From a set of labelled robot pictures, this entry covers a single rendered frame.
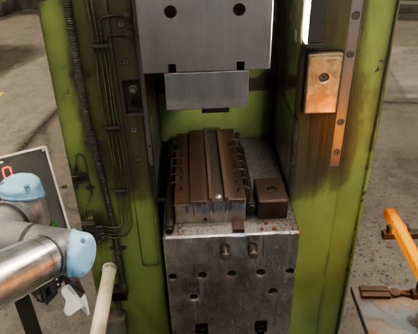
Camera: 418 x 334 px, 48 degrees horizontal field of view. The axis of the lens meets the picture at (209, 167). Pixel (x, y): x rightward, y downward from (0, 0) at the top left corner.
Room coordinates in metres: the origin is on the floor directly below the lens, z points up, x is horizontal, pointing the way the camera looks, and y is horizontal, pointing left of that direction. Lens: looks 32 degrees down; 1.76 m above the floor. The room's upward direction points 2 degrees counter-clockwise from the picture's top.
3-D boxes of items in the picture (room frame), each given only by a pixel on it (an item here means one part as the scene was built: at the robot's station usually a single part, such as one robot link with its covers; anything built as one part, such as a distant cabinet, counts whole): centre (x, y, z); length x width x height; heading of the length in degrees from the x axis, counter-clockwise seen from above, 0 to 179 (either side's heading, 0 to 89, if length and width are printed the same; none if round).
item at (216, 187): (1.26, -0.02, 0.99); 0.42 x 0.05 x 0.01; 2
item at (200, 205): (1.25, 0.01, 0.96); 0.42 x 0.20 x 0.09; 2
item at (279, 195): (1.11, -0.18, 0.95); 0.12 x 0.08 x 0.06; 2
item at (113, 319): (1.15, 0.36, 0.36); 0.09 x 0.07 x 0.12; 92
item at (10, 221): (0.62, 0.36, 1.23); 0.11 x 0.11 x 0.08; 74
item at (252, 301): (1.27, -0.05, 0.69); 0.56 x 0.38 x 0.45; 2
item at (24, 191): (0.72, 0.35, 1.23); 0.09 x 0.08 x 0.11; 164
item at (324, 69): (1.18, -0.31, 1.27); 0.09 x 0.02 x 0.17; 92
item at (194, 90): (1.25, 0.01, 1.32); 0.42 x 0.20 x 0.10; 2
